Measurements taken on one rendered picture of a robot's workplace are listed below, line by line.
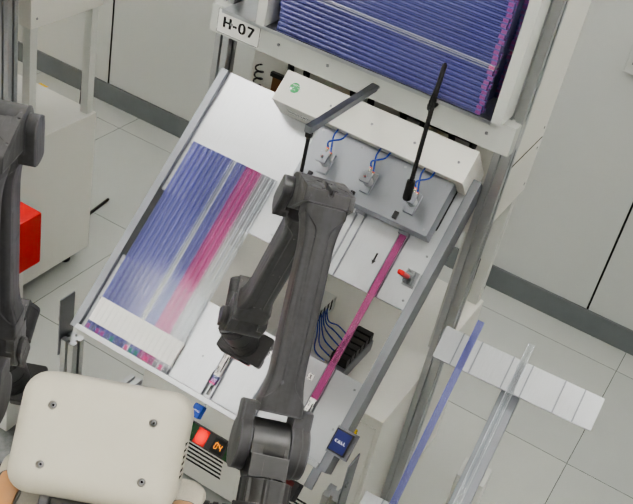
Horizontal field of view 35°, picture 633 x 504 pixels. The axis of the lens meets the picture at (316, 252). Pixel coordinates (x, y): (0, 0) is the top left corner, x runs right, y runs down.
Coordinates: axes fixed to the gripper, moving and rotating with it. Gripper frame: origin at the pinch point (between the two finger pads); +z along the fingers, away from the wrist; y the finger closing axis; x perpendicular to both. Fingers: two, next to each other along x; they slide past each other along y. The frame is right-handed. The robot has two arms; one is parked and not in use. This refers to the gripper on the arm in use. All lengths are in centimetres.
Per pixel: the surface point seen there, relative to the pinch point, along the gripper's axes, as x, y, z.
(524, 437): -44, -46, 147
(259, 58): -70, 47, 16
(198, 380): 8.1, 14.1, 16.7
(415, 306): -27.9, -21.5, 10.5
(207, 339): -0.7, 17.1, 15.5
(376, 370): -11.9, -20.7, 12.4
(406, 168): -53, -6, 2
